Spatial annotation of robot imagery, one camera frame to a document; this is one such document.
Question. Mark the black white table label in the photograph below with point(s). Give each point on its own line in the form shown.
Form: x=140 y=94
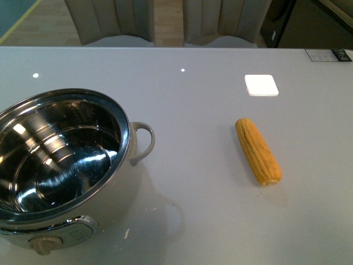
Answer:
x=328 y=55

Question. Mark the black appliance box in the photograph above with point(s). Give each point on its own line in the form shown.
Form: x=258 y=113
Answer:
x=275 y=21

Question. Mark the yellow corn cob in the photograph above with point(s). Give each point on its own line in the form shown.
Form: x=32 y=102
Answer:
x=263 y=163

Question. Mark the right beige dining chair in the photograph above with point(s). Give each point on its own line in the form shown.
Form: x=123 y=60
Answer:
x=223 y=23

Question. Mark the beige dining chair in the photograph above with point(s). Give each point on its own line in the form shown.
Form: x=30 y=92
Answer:
x=223 y=23
x=113 y=23

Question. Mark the cream electric cooking pot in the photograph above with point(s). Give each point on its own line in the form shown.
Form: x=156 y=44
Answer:
x=68 y=167

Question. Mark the left beige dining chair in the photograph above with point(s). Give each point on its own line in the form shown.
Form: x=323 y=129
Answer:
x=113 y=23

